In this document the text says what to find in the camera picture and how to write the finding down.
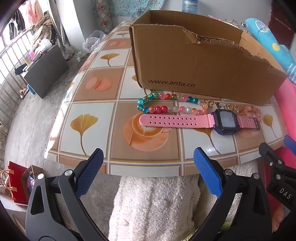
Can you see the gold figure-eight clasp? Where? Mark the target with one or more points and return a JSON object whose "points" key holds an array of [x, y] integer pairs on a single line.
{"points": [[210, 103]]}

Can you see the hanging pink garment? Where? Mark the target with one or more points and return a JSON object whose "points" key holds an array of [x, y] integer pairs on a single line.
{"points": [[34, 10]]}

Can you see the white plastic bag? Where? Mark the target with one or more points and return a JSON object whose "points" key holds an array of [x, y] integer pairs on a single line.
{"points": [[93, 41]]}

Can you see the clear empty water bottle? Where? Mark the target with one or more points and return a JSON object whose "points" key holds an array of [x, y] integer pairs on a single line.
{"points": [[137, 14]]}

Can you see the silver sequin pillow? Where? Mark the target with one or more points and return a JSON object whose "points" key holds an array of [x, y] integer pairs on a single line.
{"points": [[231, 23]]}

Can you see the grey red-flower cushion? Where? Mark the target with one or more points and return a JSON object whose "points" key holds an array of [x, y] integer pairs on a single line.
{"points": [[104, 20]]}

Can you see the blue water jug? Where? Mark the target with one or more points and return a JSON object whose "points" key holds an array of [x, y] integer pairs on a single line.
{"points": [[190, 5]]}

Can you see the blue cartoon pillow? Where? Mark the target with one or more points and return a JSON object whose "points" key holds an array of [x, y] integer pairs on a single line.
{"points": [[275, 46]]}

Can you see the brown cardboard box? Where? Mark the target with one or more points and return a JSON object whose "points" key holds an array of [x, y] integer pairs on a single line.
{"points": [[196, 67]]}

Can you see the red gift bag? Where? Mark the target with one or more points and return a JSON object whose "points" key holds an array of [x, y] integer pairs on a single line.
{"points": [[17, 185]]}

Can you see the wrist watch purple case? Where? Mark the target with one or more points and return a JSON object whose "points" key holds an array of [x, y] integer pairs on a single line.
{"points": [[225, 120]]}

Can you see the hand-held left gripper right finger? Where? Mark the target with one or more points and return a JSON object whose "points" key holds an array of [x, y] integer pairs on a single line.
{"points": [[208, 172]]}

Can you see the black cabinet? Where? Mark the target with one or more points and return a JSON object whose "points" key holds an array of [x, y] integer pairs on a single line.
{"points": [[46, 74]]}

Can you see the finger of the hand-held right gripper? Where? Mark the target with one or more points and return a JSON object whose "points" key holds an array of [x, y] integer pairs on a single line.
{"points": [[269, 154], [290, 141]]}

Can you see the dark red door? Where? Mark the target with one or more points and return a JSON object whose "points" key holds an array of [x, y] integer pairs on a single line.
{"points": [[281, 25]]}

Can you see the silver spring charm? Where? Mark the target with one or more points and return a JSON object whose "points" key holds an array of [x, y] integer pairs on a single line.
{"points": [[222, 104]]}

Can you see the brown gift bag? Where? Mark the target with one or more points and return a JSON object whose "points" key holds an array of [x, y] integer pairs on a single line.
{"points": [[32, 176]]}

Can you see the metal window railing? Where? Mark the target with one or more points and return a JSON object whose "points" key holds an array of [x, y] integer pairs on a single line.
{"points": [[10, 58]]}

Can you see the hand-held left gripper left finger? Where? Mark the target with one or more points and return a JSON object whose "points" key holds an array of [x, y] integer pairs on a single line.
{"points": [[90, 172]]}

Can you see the teal floral wall cloth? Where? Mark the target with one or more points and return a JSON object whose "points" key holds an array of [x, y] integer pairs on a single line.
{"points": [[129, 7]]}

